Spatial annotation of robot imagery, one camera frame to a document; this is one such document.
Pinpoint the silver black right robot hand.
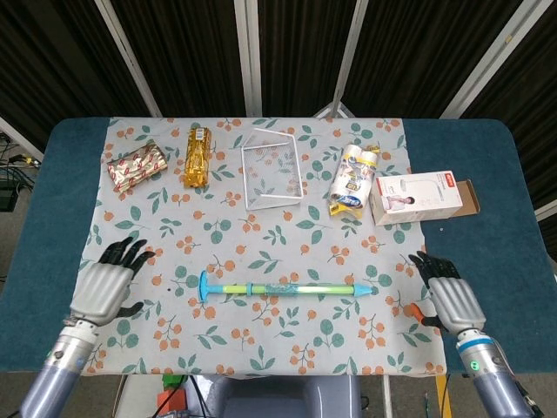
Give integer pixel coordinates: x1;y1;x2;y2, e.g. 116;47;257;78
408;251;487;336

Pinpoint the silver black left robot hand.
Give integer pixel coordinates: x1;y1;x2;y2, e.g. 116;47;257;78
69;237;157;327

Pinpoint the white and red product box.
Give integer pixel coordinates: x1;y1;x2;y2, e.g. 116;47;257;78
368;170;481;226

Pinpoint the orange block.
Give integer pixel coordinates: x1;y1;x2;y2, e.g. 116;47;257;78
158;388;189;414

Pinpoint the black power box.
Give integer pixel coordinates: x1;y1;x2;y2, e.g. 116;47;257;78
0;181;19;213

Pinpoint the pack of white rolls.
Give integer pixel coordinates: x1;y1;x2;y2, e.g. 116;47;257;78
326;143;380;219

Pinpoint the gold foil brick package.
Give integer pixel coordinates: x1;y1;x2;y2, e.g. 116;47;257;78
182;125;214;190

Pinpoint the floral orange-fruit tablecloth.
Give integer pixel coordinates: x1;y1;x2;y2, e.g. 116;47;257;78
58;116;448;378

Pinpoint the grey robot torso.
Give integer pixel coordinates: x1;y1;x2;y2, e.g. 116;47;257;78
212;374;362;418

